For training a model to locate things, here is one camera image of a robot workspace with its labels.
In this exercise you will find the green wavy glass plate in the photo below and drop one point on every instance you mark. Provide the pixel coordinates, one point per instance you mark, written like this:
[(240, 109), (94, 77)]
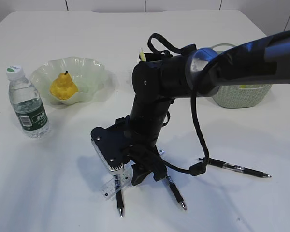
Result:
[(87, 74)]

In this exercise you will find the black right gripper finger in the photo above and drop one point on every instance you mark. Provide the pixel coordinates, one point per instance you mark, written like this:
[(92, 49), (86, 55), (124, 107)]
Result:
[(139, 173), (159, 173)]

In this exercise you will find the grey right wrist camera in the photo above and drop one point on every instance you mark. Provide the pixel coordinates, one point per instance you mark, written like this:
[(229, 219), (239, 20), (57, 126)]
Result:
[(109, 143)]

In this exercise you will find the yellow pear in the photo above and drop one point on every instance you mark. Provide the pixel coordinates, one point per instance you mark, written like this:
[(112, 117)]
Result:
[(63, 87)]

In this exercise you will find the black pen left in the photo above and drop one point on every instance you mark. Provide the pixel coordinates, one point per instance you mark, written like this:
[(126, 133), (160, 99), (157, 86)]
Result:
[(119, 198)]

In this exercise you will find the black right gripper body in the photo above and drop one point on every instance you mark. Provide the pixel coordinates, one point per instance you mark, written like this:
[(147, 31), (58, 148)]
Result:
[(156, 84)]

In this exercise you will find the green woven plastic basket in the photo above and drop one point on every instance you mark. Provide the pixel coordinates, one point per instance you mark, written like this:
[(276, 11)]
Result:
[(233, 98)]

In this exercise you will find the black square pen holder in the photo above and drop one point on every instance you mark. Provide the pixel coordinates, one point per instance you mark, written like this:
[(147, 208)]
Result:
[(150, 57)]

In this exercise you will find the black pen right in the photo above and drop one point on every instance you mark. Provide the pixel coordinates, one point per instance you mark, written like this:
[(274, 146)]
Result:
[(237, 168)]

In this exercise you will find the transparent plastic ruler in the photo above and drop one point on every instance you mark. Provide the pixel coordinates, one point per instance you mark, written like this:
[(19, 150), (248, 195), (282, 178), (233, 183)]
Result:
[(123, 176)]

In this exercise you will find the blue black right robot arm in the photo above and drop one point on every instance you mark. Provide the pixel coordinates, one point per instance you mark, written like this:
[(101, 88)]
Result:
[(189, 72)]

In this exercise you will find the black pen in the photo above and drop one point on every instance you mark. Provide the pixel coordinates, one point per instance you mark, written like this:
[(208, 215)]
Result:
[(119, 198), (237, 168), (174, 190)]

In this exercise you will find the black pen middle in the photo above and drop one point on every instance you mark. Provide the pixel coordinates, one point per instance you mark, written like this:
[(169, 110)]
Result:
[(174, 190)]

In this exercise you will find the clear water bottle green label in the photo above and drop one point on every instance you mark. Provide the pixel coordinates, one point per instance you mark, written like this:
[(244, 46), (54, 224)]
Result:
[(27, 103)]

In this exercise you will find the yellow utility knife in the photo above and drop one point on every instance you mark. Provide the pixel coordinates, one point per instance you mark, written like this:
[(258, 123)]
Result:
[(142, 56)]

